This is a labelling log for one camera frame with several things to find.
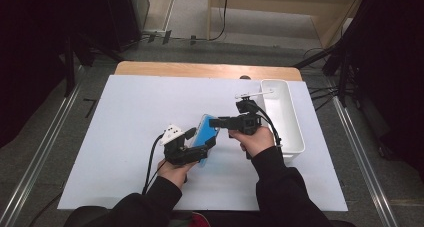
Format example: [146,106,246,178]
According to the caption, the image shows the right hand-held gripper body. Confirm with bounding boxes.
[229,88,275,136]

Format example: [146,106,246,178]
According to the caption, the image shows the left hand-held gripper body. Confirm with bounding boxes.
[159,123,210,166]

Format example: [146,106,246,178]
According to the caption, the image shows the smartphone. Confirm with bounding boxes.
[191,113,222,168]

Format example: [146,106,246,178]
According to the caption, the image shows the white plastic bin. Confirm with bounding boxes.
[259,79,306,163]

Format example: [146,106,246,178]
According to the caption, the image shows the person's left hand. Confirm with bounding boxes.
[156,158,199,190]

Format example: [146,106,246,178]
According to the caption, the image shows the person's right hand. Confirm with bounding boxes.
[228,126,276,158]

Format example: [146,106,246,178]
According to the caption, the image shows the white table cover sheet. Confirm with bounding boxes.
[57,74,349,213]

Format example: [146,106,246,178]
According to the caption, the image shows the red item on lap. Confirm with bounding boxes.
[189,212,212,227]

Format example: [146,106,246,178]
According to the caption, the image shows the black stand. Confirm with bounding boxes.
[63,31,126,98]
[293,41,356,108]

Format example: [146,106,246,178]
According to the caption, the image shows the dark cabinet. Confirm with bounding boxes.
[101,0,151,52]

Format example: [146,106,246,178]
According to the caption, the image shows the black curtain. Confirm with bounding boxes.
[0,0,73,150]
[346,0,424,175]

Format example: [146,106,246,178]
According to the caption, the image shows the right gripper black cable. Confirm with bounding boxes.
[248,100,284,150]

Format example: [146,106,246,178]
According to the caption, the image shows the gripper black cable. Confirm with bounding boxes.
[248,100,284,150]
[141,133,166,195]

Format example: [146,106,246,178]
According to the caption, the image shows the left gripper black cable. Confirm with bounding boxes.
[141,133,166,195]

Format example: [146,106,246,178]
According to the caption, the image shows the black floor cables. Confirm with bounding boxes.
[308,81,339,112]

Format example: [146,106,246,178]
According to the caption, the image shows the hanging black cable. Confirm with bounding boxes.
[209,0,231,42]

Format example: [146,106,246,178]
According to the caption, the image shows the metal floor rail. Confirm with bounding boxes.
[0,66,86,227]
[331,95,399,227]

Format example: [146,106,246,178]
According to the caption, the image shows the wooden frame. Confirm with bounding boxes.
[207,0,369,50]

